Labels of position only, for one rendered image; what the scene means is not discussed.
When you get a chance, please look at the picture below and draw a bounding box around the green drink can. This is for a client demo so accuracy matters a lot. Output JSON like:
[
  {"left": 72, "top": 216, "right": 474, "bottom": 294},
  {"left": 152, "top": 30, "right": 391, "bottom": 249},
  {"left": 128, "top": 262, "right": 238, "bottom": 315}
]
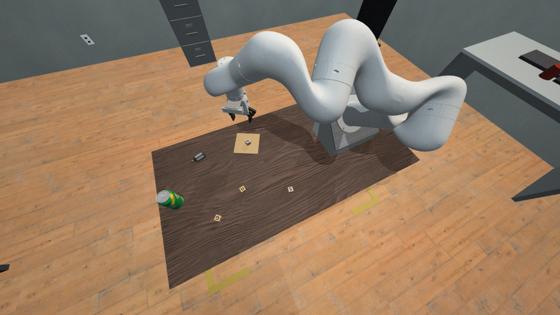
[{"left": 156, "top": 190, "right": 184, "bottom": 210}]

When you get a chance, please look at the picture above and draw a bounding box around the tan square mat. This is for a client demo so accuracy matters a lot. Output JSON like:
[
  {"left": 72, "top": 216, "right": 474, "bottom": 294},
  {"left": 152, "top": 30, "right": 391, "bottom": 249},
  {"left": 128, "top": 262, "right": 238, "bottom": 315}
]
[{"left": 234, "top": 133, "right": 260, "bottom": 154}]

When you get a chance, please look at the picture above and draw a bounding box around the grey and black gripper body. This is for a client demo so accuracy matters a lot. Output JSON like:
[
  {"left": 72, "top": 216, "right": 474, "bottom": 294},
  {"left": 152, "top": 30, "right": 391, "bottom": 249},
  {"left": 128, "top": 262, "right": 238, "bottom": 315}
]
[{"left": 240, "top": 95, "right": 250, "bottom": 115}]

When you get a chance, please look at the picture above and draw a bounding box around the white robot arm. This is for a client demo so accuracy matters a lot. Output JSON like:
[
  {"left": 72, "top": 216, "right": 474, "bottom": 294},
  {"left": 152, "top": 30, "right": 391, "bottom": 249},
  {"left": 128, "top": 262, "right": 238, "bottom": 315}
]
[{"left": 203, "top": 19, "right": 467, "bottom": 152}]

